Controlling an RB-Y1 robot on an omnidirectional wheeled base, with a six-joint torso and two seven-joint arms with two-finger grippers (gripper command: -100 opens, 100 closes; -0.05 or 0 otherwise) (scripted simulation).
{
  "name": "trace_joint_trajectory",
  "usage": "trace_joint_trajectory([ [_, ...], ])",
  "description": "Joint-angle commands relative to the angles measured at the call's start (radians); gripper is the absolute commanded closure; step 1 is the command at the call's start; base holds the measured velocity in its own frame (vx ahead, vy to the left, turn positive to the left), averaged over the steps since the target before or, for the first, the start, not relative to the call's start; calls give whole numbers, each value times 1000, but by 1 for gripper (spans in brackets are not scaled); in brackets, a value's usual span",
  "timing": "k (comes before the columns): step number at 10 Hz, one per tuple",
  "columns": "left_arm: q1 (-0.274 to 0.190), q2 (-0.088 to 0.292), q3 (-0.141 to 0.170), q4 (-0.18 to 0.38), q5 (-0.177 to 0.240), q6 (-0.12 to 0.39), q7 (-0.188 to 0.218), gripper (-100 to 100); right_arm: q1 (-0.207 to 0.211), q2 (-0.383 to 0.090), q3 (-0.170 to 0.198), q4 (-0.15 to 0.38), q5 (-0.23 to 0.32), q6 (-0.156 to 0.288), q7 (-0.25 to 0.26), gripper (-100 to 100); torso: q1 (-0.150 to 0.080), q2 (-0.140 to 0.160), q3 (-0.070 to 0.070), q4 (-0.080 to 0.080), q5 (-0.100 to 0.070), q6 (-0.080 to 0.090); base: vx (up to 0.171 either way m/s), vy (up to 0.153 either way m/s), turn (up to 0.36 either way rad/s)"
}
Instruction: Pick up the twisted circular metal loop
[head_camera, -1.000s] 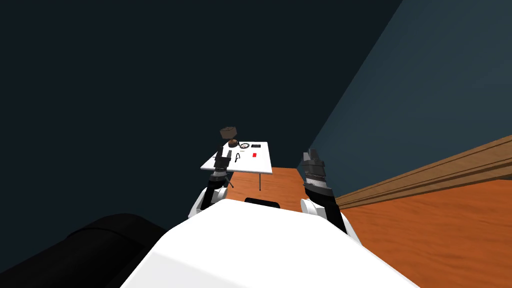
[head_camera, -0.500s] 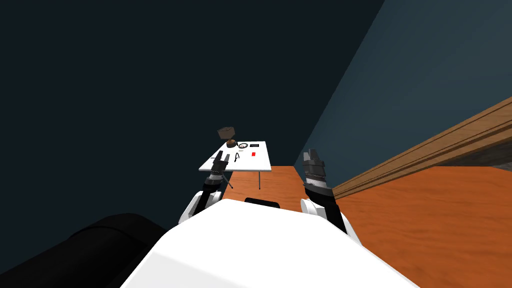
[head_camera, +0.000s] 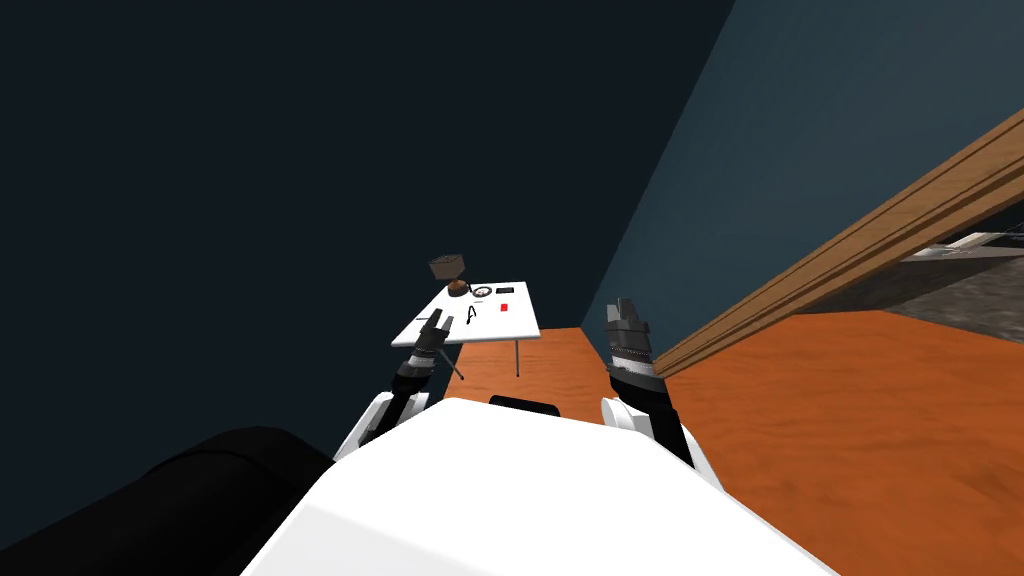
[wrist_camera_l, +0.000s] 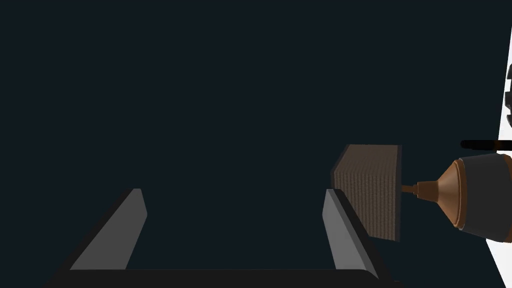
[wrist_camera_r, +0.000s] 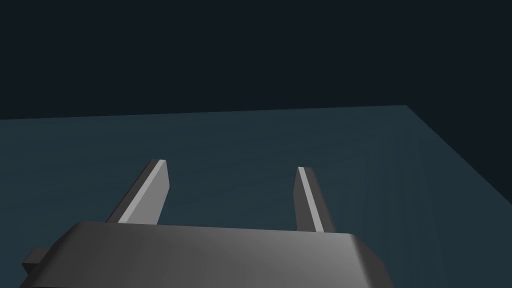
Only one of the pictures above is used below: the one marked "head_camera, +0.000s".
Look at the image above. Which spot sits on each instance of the white table with lamp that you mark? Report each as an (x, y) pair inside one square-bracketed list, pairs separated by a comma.
[(512, 322)]

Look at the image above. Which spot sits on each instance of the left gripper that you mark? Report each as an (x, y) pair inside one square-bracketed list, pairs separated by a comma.
[(428, 342)]

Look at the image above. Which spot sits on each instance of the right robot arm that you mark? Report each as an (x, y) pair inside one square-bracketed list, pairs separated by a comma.
[(642, 394)]

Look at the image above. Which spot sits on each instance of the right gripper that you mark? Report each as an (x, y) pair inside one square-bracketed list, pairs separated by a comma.
[(627, 338)]

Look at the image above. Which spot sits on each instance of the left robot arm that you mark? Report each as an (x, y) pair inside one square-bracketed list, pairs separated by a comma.
[(160, 504)]

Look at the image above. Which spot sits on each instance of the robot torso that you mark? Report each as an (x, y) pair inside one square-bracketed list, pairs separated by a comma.
[(512, 496)]

